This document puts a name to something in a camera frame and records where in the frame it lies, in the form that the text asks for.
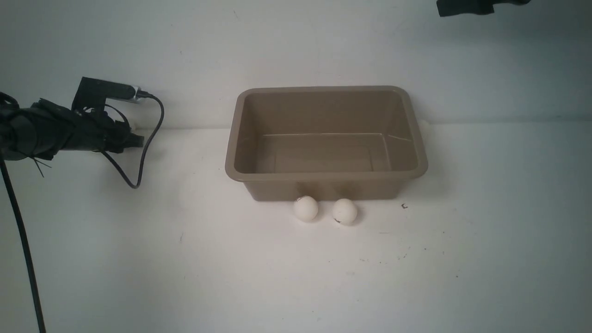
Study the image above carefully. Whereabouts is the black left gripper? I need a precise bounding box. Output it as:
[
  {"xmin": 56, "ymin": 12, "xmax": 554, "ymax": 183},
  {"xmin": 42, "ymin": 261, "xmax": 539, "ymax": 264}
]
[{"xmin": 55, "ymin": 105, "xmax": 145, "ymax": 154}]

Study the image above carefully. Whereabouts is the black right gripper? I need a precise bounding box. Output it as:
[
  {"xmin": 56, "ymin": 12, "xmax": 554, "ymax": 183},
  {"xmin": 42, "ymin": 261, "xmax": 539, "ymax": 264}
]
[{"xmin": 436, "ymin": 0, "xmax": 530, "ymax": 17}]

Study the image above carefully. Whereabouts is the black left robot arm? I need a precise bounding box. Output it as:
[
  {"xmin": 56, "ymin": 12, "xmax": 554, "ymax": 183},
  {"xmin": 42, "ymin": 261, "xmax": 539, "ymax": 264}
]
[{"xmin": 0, "ymin": 93, "xmax": 144, "ymax": 160}]

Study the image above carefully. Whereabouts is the tan plastic storage bin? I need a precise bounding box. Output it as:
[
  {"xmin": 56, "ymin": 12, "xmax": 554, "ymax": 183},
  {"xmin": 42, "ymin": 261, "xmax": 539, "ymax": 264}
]
[{"xmin": 225, "ymin": 85, "xmax": 428, "ymax": 202}]

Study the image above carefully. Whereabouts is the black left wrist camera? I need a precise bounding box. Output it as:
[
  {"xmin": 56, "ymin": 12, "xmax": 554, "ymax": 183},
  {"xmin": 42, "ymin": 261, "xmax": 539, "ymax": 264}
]
[{"xmin": 71, "ymin": 77, "xmax": 140, "ymax": 111}]

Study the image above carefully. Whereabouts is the black left camera cable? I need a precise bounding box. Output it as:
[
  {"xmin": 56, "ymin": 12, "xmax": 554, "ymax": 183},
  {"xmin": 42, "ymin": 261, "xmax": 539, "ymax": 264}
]
[{"xmin": 0, "ymin": 92, "xmax": 166, "ymax": 333}]

